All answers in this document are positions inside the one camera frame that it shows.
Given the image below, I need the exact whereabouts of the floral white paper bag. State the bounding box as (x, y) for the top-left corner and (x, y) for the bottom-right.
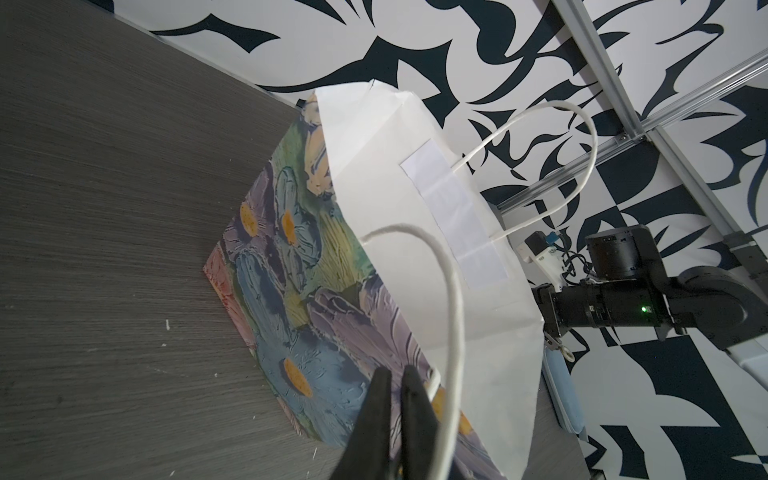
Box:
(204, 81), (545, 479)

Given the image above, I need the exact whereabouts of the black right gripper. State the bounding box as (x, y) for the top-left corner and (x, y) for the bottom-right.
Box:
(532, 280), (672, 339)

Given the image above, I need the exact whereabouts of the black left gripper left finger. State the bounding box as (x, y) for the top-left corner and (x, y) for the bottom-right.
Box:
(330, 367), (392, 480)

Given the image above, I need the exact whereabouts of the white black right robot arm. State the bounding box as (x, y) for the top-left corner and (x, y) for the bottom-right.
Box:
(532, 225), (767, 386)

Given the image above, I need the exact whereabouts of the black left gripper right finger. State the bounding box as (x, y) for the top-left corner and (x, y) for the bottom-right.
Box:
(400, 365), (439, 479)

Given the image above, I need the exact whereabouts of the light blue oval pad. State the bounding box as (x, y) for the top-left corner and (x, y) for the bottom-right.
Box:
(542, 348), (587, 440)

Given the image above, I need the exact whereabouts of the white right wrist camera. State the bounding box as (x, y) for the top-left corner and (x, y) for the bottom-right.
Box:
(515, 231), (567, 292)

